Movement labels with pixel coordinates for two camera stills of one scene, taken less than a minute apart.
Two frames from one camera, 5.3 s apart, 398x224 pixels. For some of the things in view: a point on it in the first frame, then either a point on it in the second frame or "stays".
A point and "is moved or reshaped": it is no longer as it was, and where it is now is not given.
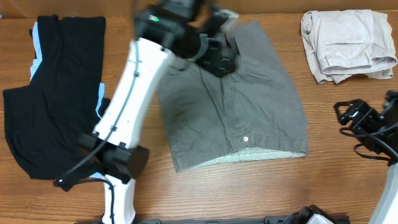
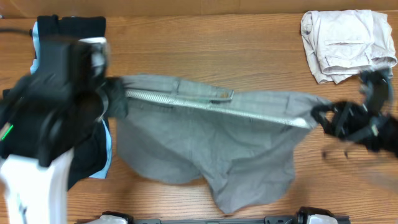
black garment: x=44 y=122 stays
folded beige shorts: x=341 y=43 stays
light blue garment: x=38 y=56 stays
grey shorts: x=253 y=112 is moved or reshaped
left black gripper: x=219 y=69 → x=109 y=86
